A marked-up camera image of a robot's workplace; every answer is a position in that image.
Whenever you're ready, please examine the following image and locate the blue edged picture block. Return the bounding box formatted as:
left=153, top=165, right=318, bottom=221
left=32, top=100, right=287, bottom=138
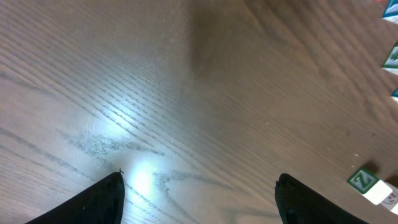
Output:
left=381, top=182, right=398, bottom=215

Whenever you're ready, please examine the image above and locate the wooden block round picture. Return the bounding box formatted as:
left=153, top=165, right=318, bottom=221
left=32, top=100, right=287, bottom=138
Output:
left=391, top=89, right=398, bottom=102

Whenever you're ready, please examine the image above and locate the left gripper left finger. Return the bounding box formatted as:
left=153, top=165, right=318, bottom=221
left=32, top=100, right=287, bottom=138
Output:
left=27, top=171, right=125, bottom=224

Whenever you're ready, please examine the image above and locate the plain wooden picture block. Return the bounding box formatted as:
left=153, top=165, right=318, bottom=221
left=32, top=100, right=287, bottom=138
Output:
left=382, top=0, right=398, bottom=24

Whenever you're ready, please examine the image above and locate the wooden block animal picture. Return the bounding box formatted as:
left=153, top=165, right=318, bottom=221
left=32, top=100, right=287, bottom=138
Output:
left=382, top=43, right=398, bottom=75

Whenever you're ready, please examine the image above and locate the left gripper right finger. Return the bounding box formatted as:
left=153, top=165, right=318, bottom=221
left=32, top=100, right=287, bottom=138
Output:
left=275, top=173, right=367, bottom=224

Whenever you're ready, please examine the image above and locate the plain white wooden block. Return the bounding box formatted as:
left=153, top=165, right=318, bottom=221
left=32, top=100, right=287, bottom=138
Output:
left=347, top=168, right=393, bottom=205

